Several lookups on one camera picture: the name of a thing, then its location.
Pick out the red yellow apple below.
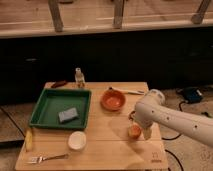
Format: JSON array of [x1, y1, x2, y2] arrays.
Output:
[[128, 125, 142, 139]]

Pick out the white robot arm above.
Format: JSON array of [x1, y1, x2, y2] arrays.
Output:
[[133, 89, 213, 148]]

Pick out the white paper cup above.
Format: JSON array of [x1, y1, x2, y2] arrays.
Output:
[[68, 131, 87, 150]]

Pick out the bunch of dark grapes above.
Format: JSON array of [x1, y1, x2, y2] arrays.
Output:
[[128, 111, 135, 121]]

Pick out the orange bowl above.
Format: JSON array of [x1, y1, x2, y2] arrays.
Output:
[[100, 90, 126, 111]]

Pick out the blue black device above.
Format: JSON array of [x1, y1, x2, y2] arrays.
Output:
[[182, 88, 203, 104]]

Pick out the blue grey sponge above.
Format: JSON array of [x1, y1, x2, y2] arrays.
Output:
[[58, 108, 78, 123]]

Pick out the small clear bottle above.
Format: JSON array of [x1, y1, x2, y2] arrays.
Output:
[[75, 68, 85, 88]]

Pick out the green plastic tray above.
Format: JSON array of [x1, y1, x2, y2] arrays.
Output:
[[29, 88, 91, 130]]

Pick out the silver fork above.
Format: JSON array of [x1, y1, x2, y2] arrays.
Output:
[[27, 154, 69, 164]]

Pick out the yellow banana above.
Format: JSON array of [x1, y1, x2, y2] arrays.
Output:
[[25, 128, 33, 152]]

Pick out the white handled knife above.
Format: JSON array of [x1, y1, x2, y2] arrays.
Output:
[[109, 87, 145, 95]]

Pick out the black cable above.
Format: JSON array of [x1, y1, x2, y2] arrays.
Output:
[[161, 100, 188, 171]]

